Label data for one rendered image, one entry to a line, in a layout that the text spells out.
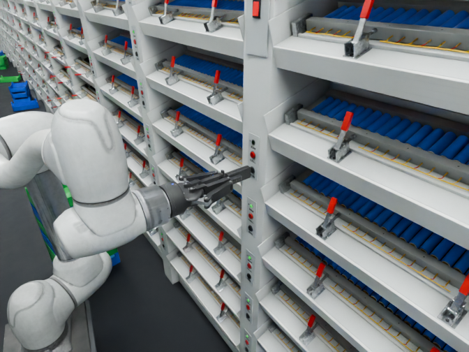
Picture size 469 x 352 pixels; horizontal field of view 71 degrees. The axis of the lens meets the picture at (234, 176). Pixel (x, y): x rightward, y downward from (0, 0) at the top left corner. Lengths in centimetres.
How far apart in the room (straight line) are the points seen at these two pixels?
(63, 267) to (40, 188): 34
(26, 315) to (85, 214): 77
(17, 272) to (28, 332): 93
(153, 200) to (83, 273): 77
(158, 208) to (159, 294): 124
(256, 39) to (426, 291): 58
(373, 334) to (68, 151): 71
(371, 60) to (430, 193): 23
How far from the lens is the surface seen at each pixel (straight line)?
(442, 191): 61
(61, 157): 60
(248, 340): 133
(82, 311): 162
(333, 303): 88
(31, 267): 230
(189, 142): 118
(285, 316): 108
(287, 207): 83
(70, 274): 141
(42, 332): 143
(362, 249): 74
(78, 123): 57
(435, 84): 53
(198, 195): 73
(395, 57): 59
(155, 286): 194
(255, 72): 77
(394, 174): 63
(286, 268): 94
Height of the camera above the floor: 141
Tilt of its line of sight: 30 degrees down
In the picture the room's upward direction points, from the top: straight up
